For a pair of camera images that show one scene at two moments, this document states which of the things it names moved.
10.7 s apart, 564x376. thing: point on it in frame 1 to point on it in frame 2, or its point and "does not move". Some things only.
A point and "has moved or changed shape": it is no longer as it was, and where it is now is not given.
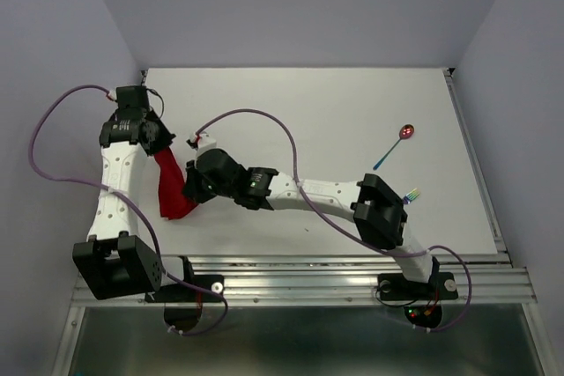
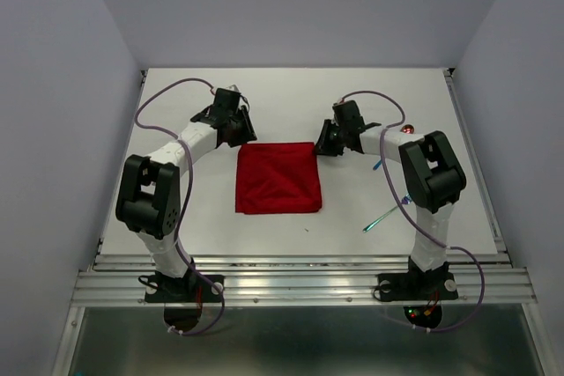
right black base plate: [396, 287] does not move
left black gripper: [165, 136] to [248, 134]
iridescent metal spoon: [406, 131] does not move
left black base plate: [179, 293] does not move
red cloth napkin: [173, 200] has moved or changed shape
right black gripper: [192, 185] to [322, 146]
